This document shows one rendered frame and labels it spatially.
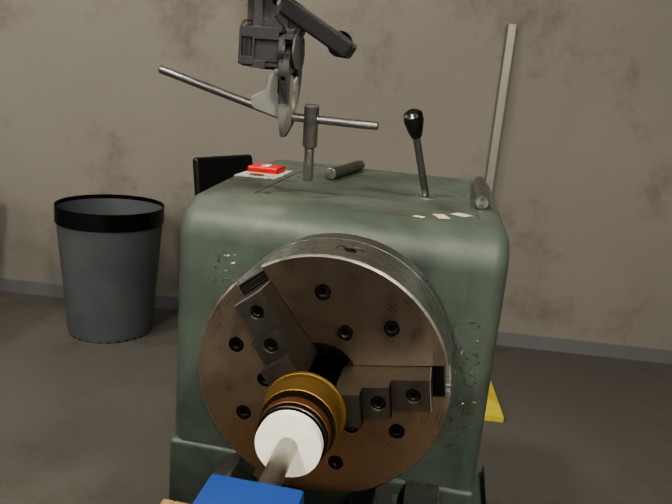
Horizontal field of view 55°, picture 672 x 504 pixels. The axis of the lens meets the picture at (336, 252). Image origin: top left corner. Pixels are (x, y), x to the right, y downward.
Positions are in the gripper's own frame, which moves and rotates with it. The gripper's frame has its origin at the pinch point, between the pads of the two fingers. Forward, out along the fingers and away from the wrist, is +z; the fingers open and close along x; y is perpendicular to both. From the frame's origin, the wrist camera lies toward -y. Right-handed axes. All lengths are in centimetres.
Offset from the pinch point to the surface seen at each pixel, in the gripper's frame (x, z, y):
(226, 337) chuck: 23.5, 24.4, 0.6
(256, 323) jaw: 27.6, 20.4, -4.2
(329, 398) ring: 33.9, 25.1, -14.2
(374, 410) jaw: 29.9, 27.8, -18.8
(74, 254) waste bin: -198, 87, 152
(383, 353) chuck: 23.9, 23.4, -18.9
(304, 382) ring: 33.5, 23.9, -11.3
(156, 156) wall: -265, 42, 139
